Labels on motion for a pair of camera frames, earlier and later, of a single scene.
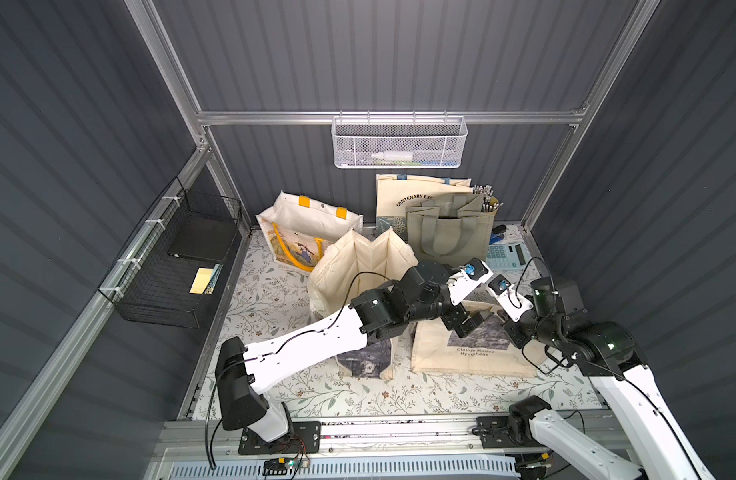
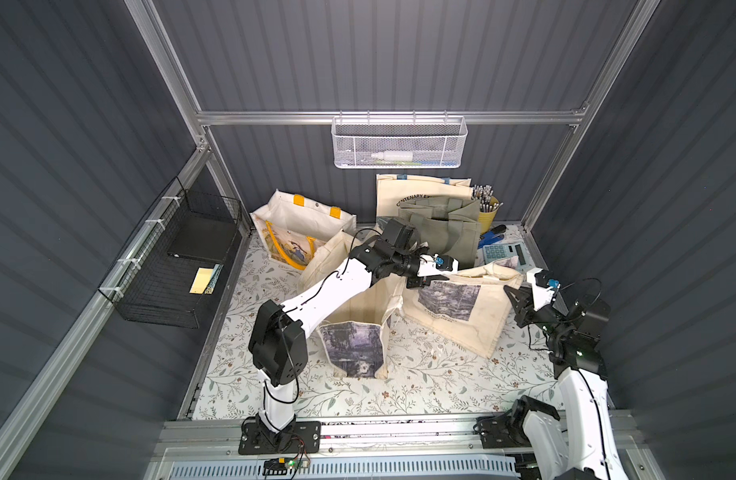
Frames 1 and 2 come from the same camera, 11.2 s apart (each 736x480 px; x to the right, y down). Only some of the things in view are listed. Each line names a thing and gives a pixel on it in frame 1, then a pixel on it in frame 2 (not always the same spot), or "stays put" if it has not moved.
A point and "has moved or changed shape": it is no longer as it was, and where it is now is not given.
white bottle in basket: [393, 155] stays put
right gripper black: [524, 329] -> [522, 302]
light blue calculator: [508, 256] stays put
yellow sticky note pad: [202, 278] stays put
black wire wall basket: [167, 273] stays put
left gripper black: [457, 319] -> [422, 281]
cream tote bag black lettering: [396, 192] stays put
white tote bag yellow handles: [299, 228] stays put
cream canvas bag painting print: [488, 349] has moved or changed shape
